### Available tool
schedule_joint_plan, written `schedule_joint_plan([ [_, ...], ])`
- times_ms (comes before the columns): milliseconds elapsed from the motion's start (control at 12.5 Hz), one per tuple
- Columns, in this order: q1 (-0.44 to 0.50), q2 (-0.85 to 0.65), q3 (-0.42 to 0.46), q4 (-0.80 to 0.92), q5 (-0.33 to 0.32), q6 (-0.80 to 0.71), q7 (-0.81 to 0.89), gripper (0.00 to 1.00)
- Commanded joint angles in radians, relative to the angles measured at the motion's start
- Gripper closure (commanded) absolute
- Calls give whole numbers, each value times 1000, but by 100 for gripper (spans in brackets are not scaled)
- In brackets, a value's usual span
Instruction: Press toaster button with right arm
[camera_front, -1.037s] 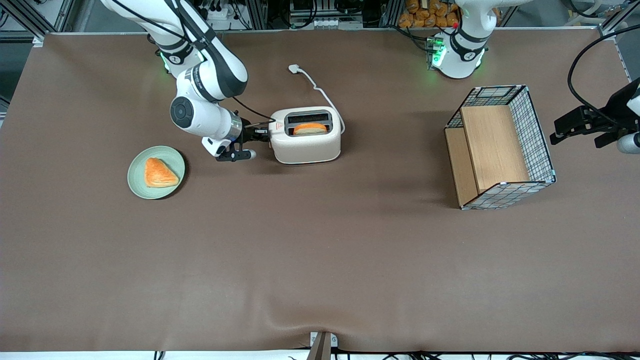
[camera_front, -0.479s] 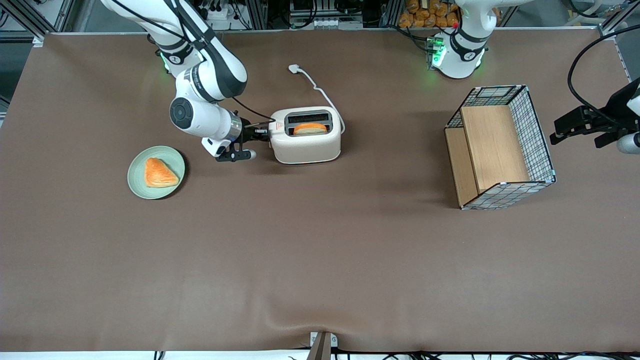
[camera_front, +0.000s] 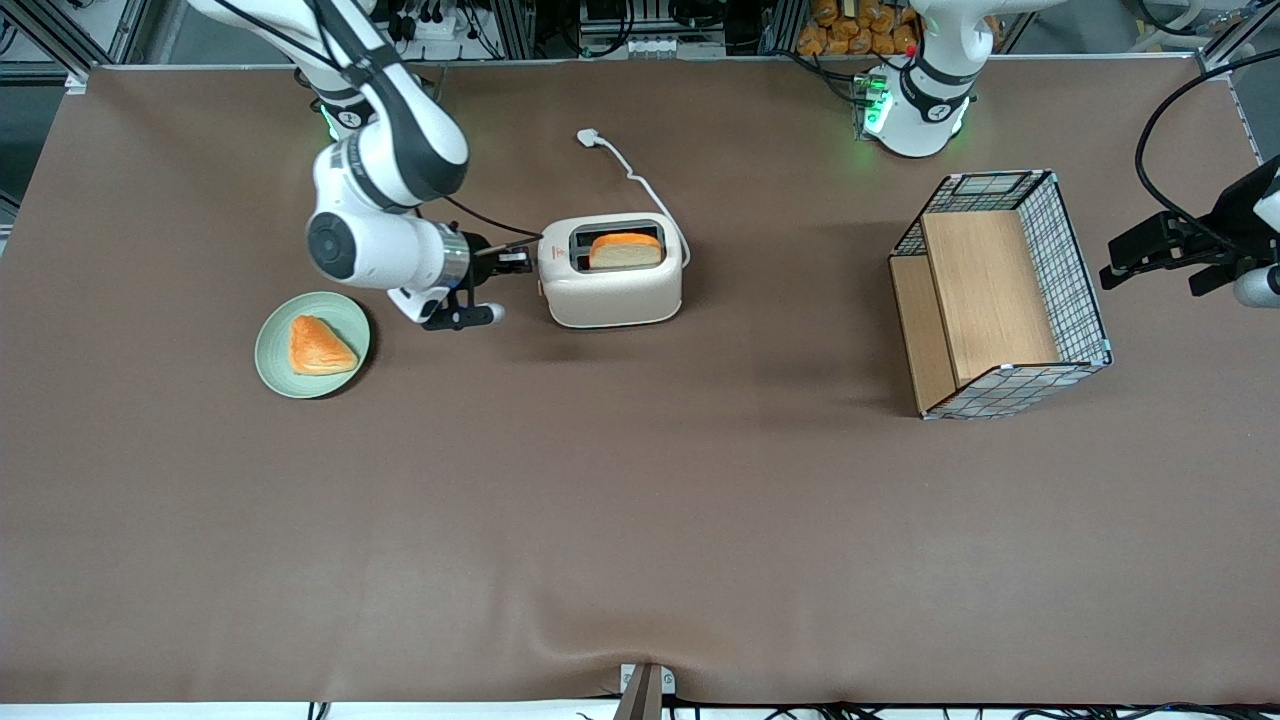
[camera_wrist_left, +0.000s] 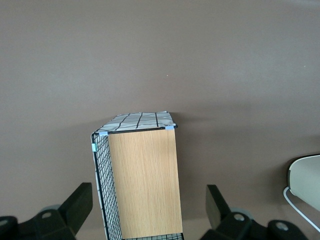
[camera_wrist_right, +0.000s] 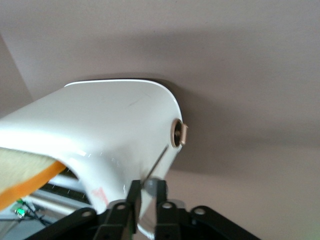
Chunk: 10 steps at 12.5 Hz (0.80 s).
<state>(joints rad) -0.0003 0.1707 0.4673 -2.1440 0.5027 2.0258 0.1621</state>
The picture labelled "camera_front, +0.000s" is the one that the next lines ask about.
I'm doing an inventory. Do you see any pale green plate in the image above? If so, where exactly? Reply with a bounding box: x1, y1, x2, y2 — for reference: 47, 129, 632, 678
254, 291, 372, 400

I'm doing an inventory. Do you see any bread slice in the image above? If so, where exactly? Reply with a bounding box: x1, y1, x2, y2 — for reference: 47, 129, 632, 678
588, 232, 664, 270

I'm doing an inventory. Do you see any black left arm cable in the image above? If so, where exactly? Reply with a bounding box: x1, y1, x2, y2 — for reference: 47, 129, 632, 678
1135, 48, 1280, 251

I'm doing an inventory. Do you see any triangular orange pastry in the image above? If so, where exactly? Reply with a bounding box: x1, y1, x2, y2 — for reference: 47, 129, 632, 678
289, 315, 359, 377

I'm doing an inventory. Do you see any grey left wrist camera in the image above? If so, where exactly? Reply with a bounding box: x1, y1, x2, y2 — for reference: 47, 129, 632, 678
1233, 262, 1280, 308

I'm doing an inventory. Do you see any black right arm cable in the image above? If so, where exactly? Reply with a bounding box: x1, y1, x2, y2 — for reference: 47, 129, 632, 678
215, 0, 546, 241

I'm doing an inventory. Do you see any light wooden board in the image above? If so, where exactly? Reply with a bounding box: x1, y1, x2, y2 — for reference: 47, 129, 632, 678
890, 210, 1061, 413

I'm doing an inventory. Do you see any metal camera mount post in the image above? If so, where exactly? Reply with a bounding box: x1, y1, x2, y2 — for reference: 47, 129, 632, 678
612, 663, 677, 720

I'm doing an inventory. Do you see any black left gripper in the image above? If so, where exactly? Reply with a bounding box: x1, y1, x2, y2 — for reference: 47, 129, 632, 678
1100, 155, 1280, 297

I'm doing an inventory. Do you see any aluminium frame profile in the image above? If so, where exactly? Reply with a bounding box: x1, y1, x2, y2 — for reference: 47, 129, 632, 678
0, 0, 151, 83
1198, 0, 1280, 73

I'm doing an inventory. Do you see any pile of orange bread rolls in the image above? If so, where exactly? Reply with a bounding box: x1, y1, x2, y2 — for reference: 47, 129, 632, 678
796, 0, 923, 57

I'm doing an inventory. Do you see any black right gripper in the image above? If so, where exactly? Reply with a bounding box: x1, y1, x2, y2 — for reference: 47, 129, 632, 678
462, 238, 537, 311

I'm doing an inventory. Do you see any grey electronics unit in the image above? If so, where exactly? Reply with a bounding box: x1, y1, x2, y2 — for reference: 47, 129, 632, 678
578, 0, 728, 59

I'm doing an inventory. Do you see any white power strip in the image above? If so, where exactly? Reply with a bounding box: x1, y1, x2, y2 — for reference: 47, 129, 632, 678
395, 8, 473, 43

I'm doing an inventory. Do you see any cream white toaster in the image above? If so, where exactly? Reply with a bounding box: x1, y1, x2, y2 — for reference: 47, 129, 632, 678
534, 213, 684, 329

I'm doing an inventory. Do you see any black wire basket with liner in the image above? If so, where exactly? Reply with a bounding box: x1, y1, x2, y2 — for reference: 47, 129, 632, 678
888, 170, 1113, 421

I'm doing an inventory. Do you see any white toaster power cable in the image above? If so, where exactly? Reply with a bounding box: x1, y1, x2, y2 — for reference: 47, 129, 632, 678
577, 128, 692, 269

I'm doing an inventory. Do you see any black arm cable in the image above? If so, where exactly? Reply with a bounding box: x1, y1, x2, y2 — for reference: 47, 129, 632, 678
215, 0, 546, 241
1135, 48, 1280, 251

